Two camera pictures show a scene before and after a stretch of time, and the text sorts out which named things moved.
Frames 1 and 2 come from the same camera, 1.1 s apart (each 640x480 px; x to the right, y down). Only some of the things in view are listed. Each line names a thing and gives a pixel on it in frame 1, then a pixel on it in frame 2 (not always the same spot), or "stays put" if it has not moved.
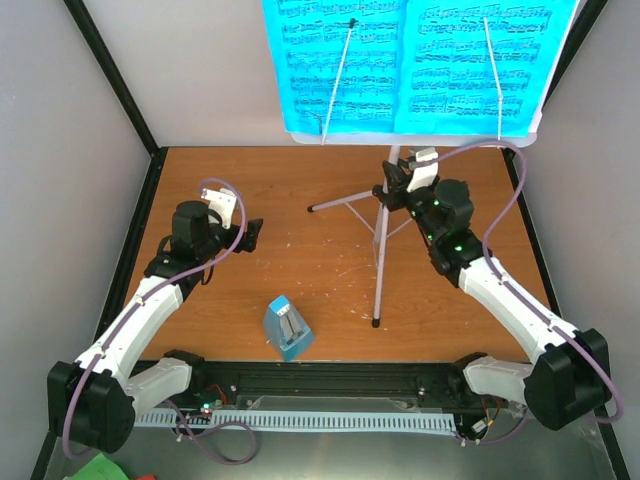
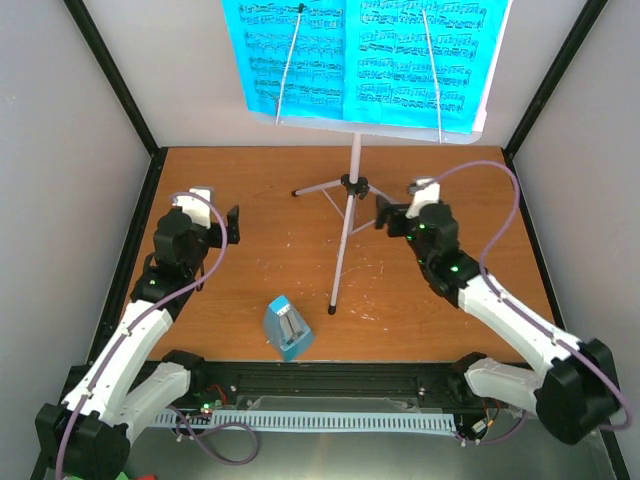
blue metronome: (285, 329) stays put
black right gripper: (394, 188) to (396, 210)
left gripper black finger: (251, 235) to (233, 225)
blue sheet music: (476, 67) to (388, 73)
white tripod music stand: (381, 228) to (354, 184)
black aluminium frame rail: (323, 386) stays put
